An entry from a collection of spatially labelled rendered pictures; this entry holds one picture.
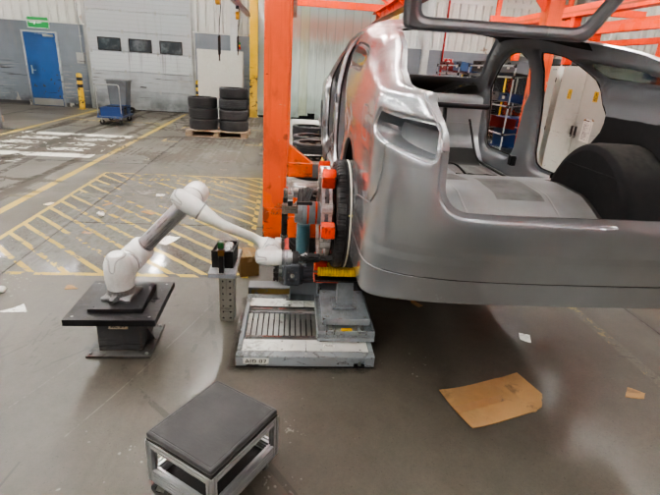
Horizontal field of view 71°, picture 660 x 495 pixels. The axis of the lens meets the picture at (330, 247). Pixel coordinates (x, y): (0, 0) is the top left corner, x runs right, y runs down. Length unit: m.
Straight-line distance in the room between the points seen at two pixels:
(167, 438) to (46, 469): 0.69
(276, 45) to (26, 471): 2.57
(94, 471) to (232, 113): 9.45
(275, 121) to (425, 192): 1.61
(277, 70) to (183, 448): 2.23
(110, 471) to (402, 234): 1.62
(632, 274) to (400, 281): 0.94
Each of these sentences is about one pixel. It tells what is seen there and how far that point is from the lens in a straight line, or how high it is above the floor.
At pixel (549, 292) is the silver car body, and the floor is 0.87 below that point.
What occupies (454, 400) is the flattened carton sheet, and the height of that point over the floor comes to 0.01.
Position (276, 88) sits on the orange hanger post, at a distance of 3.14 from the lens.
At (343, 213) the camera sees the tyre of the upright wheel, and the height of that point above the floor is 0.95.
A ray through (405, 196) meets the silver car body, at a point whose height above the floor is 1.25.
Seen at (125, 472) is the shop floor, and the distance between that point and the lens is 2.40.
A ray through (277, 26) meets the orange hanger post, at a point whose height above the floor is 1.90.
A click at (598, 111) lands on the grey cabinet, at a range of 7.14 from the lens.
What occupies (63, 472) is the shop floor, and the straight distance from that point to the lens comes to 2.48.
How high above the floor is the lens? 1.69
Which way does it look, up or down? 21 degrees down
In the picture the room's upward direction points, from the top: 4 degrees clockwise
